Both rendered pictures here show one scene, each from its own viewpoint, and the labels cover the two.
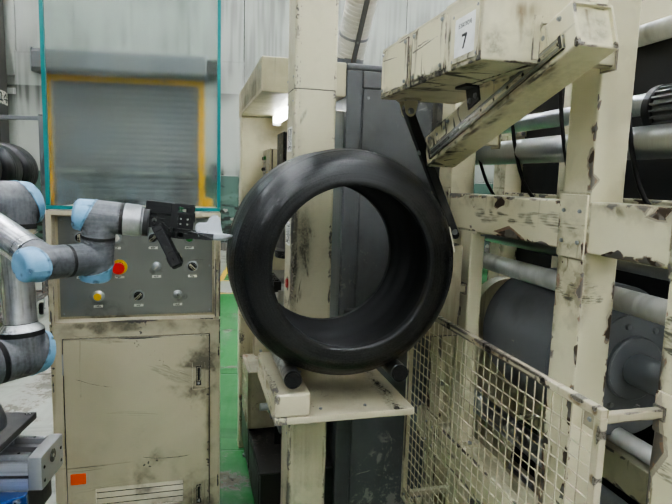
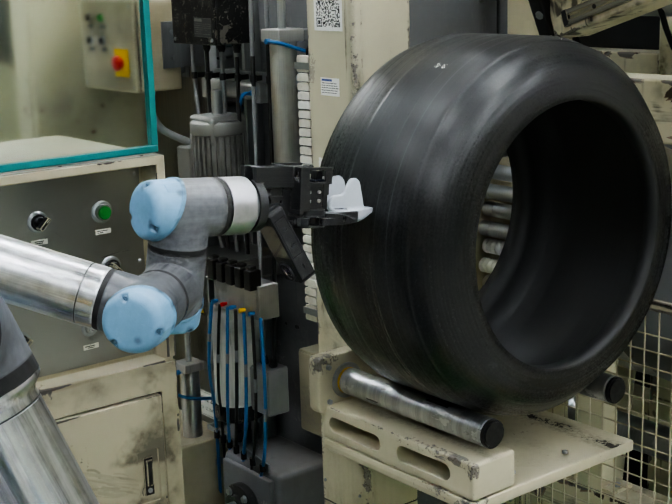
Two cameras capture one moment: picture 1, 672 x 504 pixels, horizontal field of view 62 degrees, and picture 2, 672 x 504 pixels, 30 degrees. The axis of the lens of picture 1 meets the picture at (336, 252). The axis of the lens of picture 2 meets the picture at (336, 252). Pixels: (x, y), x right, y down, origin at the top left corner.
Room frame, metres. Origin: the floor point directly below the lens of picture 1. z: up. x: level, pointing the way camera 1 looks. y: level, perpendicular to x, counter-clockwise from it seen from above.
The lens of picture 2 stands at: (-0.19, 0.99, 1.58)
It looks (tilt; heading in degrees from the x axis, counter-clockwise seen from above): 13 degrees down; 337
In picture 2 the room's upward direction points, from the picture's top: 2 degrees counter-clockwise
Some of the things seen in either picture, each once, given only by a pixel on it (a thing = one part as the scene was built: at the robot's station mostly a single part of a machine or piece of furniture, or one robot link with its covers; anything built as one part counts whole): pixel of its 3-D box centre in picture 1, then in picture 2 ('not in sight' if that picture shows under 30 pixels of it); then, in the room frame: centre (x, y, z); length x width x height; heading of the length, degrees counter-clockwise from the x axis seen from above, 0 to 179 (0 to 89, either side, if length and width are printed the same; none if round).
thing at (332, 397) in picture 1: (329, 389); (476, 442); (1.52, 0.01, 0.80); 0.37 x 0.36 x 0.02; 105
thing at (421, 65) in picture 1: (464, 58); not in sight; (1.47, -0.31, 1.71); 0.61 x 0.25 x 0.15; 15
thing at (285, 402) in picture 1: (281, 380); (413, 442); (1.48, 0.14, 0.84); 0.36 x 0.09 x 0.06; 15
